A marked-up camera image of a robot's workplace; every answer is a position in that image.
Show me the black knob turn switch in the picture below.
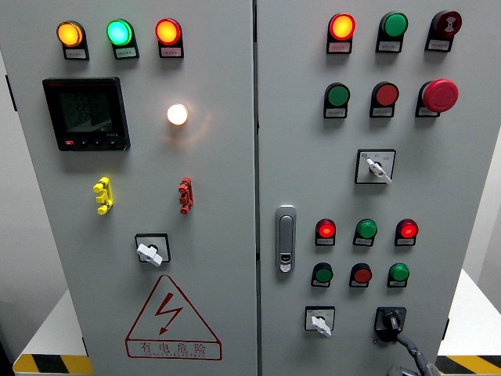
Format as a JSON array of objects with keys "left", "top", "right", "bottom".
[{"left": 373, "top": 306, "right": 407, "bottom": 344}]

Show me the black yellow striped tape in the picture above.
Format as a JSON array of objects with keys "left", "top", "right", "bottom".
[
  {"left": 434, "top": 355, "right": 501, "bottom": 375},
  {"left": 13, "top": 354, "right": 94, "bottom": 376}
]

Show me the small green round lamp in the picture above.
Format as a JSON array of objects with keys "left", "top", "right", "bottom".
[
  {"left": 388, "top": 262, "right": 411, "bottom": 283},
  {"left": 355, "top": 218, "right": 378, "bottom": 240}
]

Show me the small red push button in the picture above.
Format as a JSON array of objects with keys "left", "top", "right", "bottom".
[{"left": 350, "top": 262, "right": 373, "bottom": 284}]

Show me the small green push button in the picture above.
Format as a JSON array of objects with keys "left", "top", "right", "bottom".
[{"left": 312, "top": 262, "right": 334, "bottom": 284}]

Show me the small red round lamp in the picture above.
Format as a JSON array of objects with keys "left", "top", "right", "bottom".
[
  {"left": 315, "top": 218, "right": 337, "bottom": 239},
  {"left": 395, "top": 218, "right": 420, "bottom": 239}
]

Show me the silver door lock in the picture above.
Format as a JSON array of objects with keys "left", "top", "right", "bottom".
[{"left": 275, "top": 204, "right": 297, "bottom": 274}]

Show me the pale grey cabinet door with lock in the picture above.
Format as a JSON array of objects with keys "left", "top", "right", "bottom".
[{"left": 254, "top": 0, "right": 501, "bottom": 376}]

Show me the red warning triangle sign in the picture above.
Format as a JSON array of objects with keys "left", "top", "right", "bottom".
[{"left": 124, "top": 274, "right": 223, "bottom": 361}]

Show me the large red stop button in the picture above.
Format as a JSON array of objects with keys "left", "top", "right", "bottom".
[{"left": 419, "top": 78, "right": 460, "bottom": 114}]

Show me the dark green round lamp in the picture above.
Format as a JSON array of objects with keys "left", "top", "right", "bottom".
[{"left": 379, "top": 11, "right": 409, "bottom": 39}]

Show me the dark red buzzer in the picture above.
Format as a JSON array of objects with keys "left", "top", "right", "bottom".
[{"left": 431, "top": 9, "right": 463, "bottom": 39}]

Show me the red orange round lamp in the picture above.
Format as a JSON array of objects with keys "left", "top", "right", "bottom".
[
  {"left": 328, "top": 13, "right": 357, "bottom": 42},
  {"left": 154, "top": 18, "right": 183, "bottom": 46}
]

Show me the white round lamp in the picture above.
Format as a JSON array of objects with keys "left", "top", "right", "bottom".
[{"left": 166, "top": 103, "right": 189, "bottom": 126}]

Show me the black display meter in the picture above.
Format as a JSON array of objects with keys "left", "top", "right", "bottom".
[{"left": 41, "top": 76, "right": 132, "bottom": 152}]

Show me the bright green round lamp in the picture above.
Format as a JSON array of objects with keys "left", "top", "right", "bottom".
[{"left": 106, "top": 19, "right": 135, "bottom": 47}]

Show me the yellow round lamp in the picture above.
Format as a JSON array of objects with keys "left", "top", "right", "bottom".
[{"left": 56, "top": 20, "right": 85, "bottom": 49}]

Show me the white handle turn switch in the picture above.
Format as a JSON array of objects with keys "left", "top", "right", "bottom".
[
  {"left": 134, "top": 233, "right": 172, "bottom": 268},
  {"left": 354, "top": 148, "right": 397, "bottom": 186},
  {"left": 305, "top": 305, "right": 337, "bottom": 338}
]

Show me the small red handle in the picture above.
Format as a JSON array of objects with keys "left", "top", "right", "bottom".
[{"left": 178, "top": 176, "right": 194, "bottom": 215}]

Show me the small yellow handle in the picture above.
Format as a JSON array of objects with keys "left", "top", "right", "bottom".
[{"left": 92, "top": 176, "right": 115, "bottom": 215}]

